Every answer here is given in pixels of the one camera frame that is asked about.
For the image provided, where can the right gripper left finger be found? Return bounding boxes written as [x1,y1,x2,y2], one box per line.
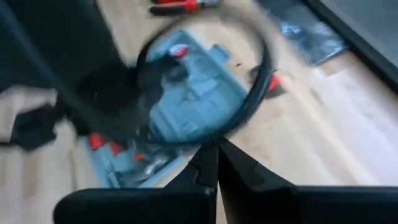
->
[52,138,218,224]

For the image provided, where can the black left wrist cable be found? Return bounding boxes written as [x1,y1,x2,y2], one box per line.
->
[135,12,276,146]

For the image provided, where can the black aluminium table frame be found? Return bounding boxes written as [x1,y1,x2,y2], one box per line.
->
[303,0,398,94]

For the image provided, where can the red-handled pliers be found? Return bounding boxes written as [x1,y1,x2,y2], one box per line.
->
[149,0,220,16]

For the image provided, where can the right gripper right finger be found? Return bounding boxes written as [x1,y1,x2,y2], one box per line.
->
[216,136,398,224]

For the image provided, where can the grey plastic tool case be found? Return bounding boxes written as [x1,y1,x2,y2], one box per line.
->
[85,29,249,189]

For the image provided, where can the black zip tie bag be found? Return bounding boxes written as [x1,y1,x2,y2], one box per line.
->
[257,0,349,67]

